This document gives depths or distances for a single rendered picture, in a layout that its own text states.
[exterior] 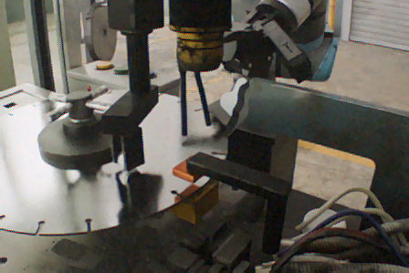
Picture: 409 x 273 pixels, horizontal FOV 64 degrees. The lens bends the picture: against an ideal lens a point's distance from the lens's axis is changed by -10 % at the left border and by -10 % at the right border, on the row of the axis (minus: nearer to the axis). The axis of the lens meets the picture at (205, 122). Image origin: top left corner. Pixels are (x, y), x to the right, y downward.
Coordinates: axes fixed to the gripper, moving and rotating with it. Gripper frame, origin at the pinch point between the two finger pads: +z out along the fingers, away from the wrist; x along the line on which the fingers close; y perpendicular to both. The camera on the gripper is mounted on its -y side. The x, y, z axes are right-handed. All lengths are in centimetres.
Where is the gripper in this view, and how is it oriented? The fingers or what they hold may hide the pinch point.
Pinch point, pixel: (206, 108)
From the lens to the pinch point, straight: 51.0
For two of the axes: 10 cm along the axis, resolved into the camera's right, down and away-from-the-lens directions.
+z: -6.4, 7.3, -2.4
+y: -6.3, -3.3, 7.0
